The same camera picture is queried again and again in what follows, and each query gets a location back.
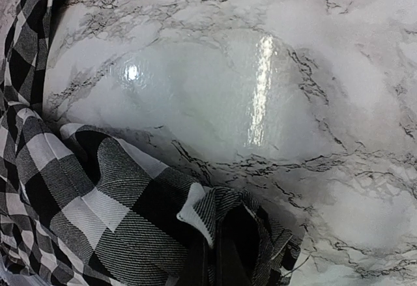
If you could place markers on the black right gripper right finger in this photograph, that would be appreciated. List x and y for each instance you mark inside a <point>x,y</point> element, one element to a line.
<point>237,248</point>

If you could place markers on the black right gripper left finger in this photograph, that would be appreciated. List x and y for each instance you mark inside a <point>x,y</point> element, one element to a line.
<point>197,263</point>

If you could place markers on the black white plaid shirt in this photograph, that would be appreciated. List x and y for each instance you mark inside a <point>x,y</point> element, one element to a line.
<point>82,207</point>

